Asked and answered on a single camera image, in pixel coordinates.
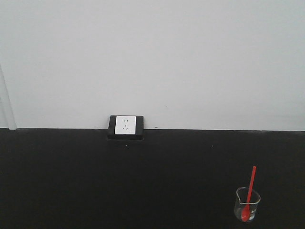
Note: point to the clear glass beaker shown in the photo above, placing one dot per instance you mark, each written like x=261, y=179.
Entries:
x=241, y=202

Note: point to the white socket in black box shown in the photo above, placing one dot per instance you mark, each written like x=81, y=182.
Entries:
x=124, y=127

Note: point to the red plastic spoon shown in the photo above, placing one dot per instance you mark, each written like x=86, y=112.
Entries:
x=245, y=215

